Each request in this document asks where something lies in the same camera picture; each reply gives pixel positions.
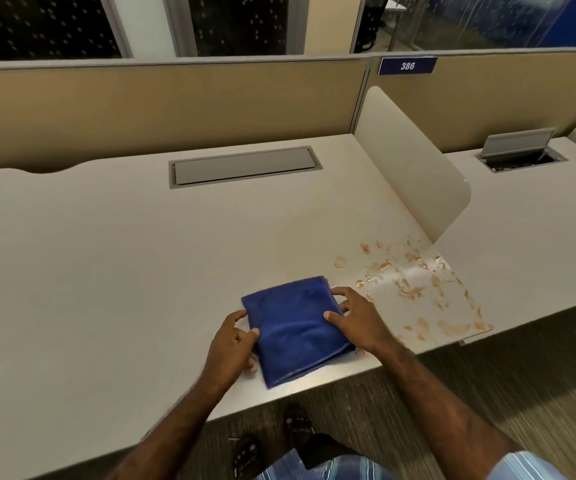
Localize grey closed cable tray lid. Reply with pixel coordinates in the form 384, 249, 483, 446
169, 146, 324, 190

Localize black sandal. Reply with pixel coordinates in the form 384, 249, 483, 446
230, 435, 263, 478
284, 406, 315, 448

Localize orange stain patch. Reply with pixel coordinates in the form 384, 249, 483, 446
333, 237, 494, 344

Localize long beige partition panel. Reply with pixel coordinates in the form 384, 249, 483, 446
0, 56, 370, 173

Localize grey open cable tray lid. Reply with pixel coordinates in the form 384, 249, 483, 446
475, 128, 569, 174

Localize person's right forearm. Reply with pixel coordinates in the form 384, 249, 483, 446
370, 345, 521, 468

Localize person's left hand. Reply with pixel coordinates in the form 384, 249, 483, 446
202, 311, 261, 390

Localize blue cloth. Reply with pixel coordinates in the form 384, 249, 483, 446
241, 276, 357, 390

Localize person's left forearm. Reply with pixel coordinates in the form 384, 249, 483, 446
102, 377, 231, 480

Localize black office chair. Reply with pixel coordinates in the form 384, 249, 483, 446
354, 0, 392, 54

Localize striped blue shirt sleeve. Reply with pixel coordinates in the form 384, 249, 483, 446
488, 450, 575, 480

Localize beige partition panel with label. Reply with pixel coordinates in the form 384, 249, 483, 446
367, 49, 576, 154

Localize white background table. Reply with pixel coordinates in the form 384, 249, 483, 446
382, 0, 411, 51

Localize striped blue shorts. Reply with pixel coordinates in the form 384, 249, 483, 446
254, 446, 401, 480

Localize person's right hand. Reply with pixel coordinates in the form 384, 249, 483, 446
324, 287, 409, 358

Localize blue number label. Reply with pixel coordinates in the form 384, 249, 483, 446
378, 57, 439, 76

